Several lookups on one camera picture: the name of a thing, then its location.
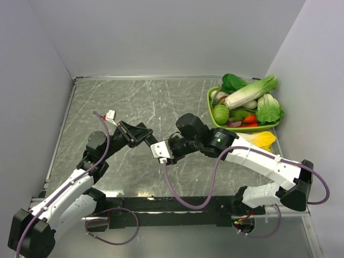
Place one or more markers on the white radish toy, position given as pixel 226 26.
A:
pixel 250 105

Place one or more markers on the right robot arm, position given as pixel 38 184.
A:
pixel 291 181

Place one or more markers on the green leafy lettuce toy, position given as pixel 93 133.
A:
pixel 268 110

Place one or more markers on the red chili toy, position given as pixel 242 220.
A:
pixel 250 125

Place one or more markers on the dark green spinach toy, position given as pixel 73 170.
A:
pixel 232 83

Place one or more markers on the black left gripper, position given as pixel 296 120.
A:
pixel 130 133

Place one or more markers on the round green cabbage toy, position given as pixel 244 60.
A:
pixel 221 114

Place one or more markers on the large napa cabbage toy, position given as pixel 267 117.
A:
pixel 251 92

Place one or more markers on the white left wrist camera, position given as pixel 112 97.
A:
pixel 111 117

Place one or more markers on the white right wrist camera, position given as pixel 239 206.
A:
pixel 162 151

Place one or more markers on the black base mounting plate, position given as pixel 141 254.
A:
pixel 122 212

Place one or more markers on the white mushroom toy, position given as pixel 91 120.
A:
pixel 217 95

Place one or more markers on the purple onion toy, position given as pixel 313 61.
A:
pixel 234 124

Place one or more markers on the black remote control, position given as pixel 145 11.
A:
pixel 150 138

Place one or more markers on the aluminium frame rail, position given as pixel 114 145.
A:
pixel 301 212

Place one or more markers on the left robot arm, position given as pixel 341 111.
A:
pixel 33 233

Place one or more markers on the orange carrot toy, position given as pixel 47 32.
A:
pixel 250 119

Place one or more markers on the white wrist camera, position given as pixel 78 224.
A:
pixel 111 117
pixel 162 151

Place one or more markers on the yellow cabbage toy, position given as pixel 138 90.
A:
pixel 263 140

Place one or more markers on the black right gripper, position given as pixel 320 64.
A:
pixel 172 160

